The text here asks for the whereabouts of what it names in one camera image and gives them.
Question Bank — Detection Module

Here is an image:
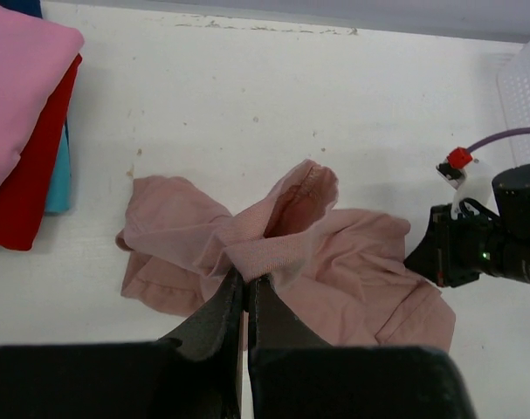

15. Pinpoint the folded red t shirt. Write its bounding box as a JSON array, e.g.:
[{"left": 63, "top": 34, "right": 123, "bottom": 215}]
[{"left": 0, "top": 55, "right": 82, "bottom": 251}]

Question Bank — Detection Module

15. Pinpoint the dusty pink printed t shirt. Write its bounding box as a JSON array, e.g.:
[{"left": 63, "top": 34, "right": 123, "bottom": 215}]
[{"left": 116, "top": 160, "right": 456, "bottom": 350}]

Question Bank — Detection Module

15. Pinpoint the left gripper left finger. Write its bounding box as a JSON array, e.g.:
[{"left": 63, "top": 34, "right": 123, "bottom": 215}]
[{"left": 157, "top": 268, "right": 244, "bottom": 418}]

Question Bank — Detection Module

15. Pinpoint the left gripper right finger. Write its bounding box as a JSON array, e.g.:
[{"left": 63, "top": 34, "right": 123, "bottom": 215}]
[{"left": 247, "top": 275, "right": 332, "bottom": 418}]

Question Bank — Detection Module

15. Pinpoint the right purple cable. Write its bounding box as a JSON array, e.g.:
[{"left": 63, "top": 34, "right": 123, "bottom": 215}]
[{"left": 468, "top": 126, "right": 530, "bottom": 155}]

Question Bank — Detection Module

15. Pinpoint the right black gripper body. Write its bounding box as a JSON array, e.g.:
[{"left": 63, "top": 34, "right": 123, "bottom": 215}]
[{"left": 430, "top": 203, "right": 502, "bottom": 288}]

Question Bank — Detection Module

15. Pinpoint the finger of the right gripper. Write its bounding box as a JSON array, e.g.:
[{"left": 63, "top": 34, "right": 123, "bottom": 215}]
[{"left": 404, "top": 228, "right": 443, "bottom": 286}]

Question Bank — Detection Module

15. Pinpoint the white plastic basket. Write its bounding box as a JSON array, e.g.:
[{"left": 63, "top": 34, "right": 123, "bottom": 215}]
[{"left": 497, "top": 41, "right": 530, "bottom": 166}]

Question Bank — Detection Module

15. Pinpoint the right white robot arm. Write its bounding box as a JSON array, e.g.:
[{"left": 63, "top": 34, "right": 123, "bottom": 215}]
[{"left": 404, "top": 164, "right": 530, "bottom": 288}]

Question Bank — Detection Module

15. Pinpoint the folded pink t shirt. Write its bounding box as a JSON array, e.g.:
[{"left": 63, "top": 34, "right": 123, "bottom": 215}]
[{"left": 0, "top": 6, "right": 85, "bottom": 186}]

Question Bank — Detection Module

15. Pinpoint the folded teal t shirt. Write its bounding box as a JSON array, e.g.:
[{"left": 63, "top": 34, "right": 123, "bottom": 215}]
[{"left": 45, "top": 121, "right": 72, "bottom": 214}]

